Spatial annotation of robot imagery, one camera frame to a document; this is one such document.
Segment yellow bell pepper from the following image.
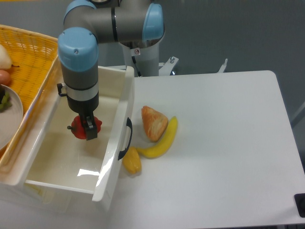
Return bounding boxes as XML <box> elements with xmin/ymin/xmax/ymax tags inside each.
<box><xmin>122</xmin><ymin>146</ymin><xmax>142</xmax><ymax>174</ymax></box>

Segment orange peach fruit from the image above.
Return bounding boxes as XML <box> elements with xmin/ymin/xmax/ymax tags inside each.
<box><xmin>0</xmin><ymin>70</ymin><xmax>11</xmax><ymax>86</ymax></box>

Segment black cable on pedestal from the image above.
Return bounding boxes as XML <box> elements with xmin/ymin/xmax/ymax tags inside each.
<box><xmin>129</xmin><ymin>46</ymin><xmax>143</xmax><ymax>77</ymax></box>

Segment white pear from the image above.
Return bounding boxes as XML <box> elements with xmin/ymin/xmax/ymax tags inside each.
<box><xmin>0</xmin><ymin>45</ymin><xmax>19</xmax><ymax>70</ymax></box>

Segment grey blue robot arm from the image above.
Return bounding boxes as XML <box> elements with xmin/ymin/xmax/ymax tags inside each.
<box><xmin>58</xmin><ymin>0</ymin><xmax>164</xmax><ymax>140</ymax></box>

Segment black drawer handle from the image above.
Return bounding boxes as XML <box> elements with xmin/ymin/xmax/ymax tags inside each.
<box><xmin>118</xmin><ymin>117</ymin><xmax>133</xmax><ymax>160</ymax></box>

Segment white upper drawer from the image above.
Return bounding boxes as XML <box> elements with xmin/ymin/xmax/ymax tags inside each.
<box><xmin>27</xmin><ymin>67</ymin><xmax>134</xmax><ymax>210</ymax></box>

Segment yellow banana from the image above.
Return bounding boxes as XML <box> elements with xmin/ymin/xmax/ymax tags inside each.
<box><xmin>136</xmin><ymin>116</ymin><xmax>178</xmax><ymax>159</ymax></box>

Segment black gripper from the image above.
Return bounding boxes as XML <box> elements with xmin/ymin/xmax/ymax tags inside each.
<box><xmin>67</xmin><ymin>96</ymin><xmax>99</xmax><ymax>141</ymax></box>

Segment orange croissant bread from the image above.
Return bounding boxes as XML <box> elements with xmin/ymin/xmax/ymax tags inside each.
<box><xmin>141</xmin><ymin>106</ymin><xmax>168</xmax><ymax>142</ymax></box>

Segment yellow woven basket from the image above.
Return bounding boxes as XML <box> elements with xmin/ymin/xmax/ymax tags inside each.
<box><xmin>0</xmin><ymin>25</ymin><xmax>58</xmax><ymax>167</ymax></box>

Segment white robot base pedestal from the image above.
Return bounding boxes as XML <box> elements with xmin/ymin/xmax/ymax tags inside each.
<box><xmin>120</xmin><ymin>38</ymin><xmax>179</xmax><ymax>77</ymax></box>

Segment grey plate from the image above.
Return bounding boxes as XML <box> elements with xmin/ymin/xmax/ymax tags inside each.
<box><xmin>0</xmin><ymin>84</ymin><xmax>23</xmax><ymax>150</ymax></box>

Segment white drawer cabinet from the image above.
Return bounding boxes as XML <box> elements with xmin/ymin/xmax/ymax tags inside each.
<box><xmin>0</xmin><ymin>50</ymin><xmax>77</xmax><ymax>214</ymax></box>

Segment red bell pepper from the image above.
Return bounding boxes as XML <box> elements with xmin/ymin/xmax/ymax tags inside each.
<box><xmin>67</xmin><ymin>116</ymin><xmax>102</xmax><ymax>140</ymax></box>

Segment white table leg bracket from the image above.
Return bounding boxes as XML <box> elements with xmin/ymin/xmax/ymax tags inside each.
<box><xmin>218</xmin><ymin>58</ymin><xmax>228</xmax><ymax>73</ymax></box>

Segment green grapes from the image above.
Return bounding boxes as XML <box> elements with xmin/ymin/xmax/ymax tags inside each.
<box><xmin>0</xmin><ymin>92</ymin><xmax>12</xmax><ymax>112</ymax></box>

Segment black object at table edge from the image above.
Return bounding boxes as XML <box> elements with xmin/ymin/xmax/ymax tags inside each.
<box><xmin>294</xmin><ymin>193</ymin><xmax>305</xmax><ymax>218</ymax></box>

